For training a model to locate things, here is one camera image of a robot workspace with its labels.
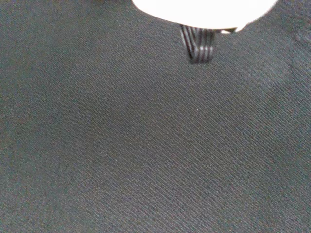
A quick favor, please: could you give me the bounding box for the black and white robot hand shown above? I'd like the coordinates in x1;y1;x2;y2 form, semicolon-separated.
132;0;279;65

